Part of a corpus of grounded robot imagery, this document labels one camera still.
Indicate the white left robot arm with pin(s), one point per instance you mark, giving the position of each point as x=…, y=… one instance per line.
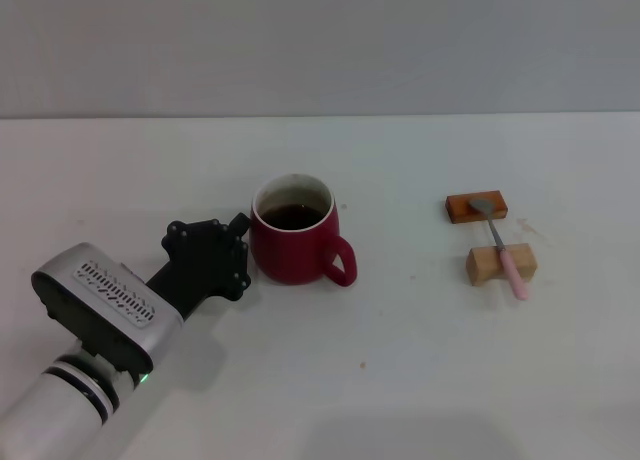
x=45, y=415

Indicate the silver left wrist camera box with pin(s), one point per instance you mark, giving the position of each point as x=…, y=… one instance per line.
x=100, y=300

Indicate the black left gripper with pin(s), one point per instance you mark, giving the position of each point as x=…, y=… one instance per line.
x=205, y=260

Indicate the red ceramic mug with coffee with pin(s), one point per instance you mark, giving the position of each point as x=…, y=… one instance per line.
x=295, y=252

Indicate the light wooden arch block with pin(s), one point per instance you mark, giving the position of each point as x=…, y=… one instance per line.
x=482, y=267

